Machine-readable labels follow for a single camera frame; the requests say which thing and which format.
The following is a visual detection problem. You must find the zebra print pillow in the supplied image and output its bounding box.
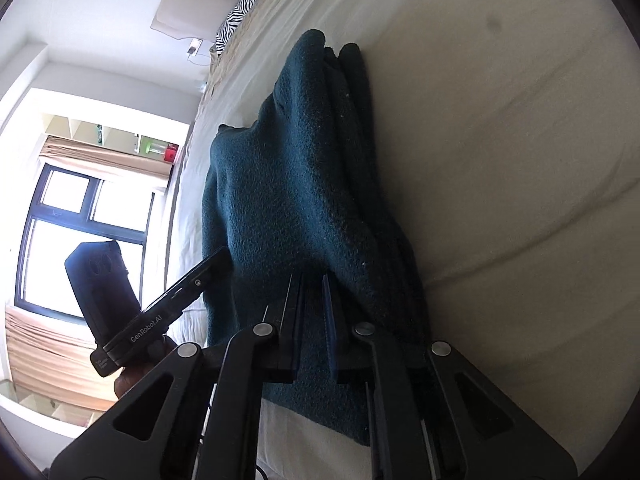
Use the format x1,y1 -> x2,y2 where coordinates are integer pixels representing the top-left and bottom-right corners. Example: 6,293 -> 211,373
216,0 -> 274,54

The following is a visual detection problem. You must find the cream padded headboard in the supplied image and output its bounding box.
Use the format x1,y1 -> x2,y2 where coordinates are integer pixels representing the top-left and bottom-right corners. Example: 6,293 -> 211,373
151,0 -> 288,41

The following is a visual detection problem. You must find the black framed window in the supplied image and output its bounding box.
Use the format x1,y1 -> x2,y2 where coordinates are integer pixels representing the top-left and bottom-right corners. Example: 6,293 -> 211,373
14,162 -> 158,318

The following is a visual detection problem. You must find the bed with beige sheet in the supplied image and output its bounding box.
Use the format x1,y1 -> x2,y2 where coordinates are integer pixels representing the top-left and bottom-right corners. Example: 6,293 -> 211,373
170,0 -> 636,480

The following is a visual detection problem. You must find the person's left hand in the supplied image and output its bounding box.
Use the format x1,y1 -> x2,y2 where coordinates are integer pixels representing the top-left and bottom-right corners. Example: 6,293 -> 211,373
114,336 -> 177,401

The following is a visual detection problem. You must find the white wall shelf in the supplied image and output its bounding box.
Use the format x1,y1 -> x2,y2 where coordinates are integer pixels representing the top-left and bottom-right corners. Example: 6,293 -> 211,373
44,114 -> 183,165

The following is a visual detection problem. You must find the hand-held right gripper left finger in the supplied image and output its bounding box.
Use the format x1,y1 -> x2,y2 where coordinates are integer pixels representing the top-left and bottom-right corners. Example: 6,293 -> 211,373
50,272 -> 307,480

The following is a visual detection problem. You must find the dark teal knit sweater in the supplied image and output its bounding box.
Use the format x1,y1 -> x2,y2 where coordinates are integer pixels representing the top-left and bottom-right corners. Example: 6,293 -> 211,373
201,28 -> 433,448

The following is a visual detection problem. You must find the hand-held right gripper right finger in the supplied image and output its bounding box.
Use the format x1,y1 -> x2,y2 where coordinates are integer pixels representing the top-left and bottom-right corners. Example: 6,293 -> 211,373
321,274 -> 573,480

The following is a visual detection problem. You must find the beige curtain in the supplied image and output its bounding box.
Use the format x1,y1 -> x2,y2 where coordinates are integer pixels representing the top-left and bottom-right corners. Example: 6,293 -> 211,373
4,305 -> 118,403

